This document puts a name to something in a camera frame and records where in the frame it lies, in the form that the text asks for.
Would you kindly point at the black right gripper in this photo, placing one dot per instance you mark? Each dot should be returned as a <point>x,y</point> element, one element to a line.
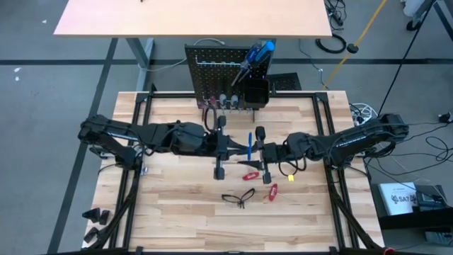
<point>272,152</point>

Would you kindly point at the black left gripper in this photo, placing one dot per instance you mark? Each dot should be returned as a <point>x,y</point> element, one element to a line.
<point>220,148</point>

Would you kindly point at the clear safety glasses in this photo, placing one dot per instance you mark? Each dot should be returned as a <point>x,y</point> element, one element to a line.
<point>240,202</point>

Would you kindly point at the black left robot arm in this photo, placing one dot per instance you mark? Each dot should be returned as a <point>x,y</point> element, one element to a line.
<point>117,131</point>

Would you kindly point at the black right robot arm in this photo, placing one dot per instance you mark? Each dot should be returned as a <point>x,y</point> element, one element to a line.
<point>361,136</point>

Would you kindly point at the black pegboard bin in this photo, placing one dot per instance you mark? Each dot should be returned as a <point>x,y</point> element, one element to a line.
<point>255,93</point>

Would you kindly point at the black metal pegboard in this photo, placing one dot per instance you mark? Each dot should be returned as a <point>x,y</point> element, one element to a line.
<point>212,81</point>

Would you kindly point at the black perforated plate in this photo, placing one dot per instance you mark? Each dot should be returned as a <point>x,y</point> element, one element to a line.
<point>286,82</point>

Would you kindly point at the light wood desk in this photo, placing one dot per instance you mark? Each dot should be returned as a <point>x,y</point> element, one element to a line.
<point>194,17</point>

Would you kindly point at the black round puck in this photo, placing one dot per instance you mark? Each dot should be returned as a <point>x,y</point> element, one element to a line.
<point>352,48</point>

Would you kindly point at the black plastic wedge part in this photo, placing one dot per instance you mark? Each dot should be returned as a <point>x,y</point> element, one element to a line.
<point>91,234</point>
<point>105,217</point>
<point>92,215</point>

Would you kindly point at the white printed box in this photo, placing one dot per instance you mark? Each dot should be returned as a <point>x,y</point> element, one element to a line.
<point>396,198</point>

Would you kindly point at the black cart shelf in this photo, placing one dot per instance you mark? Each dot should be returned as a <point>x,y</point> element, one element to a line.
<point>417,221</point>

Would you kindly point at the black electronic device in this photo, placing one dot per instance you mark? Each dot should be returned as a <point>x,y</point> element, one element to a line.
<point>428,200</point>

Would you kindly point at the thin black pole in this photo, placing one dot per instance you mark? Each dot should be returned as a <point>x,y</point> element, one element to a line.
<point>406,56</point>

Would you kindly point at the black power adapter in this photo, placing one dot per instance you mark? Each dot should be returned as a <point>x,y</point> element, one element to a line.
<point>446,117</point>

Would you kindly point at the black aluminium table frame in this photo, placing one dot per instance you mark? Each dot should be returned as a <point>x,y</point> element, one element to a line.
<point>170,94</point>

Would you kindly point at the silver metal base bracket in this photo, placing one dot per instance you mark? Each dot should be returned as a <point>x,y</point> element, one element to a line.
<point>143,170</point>

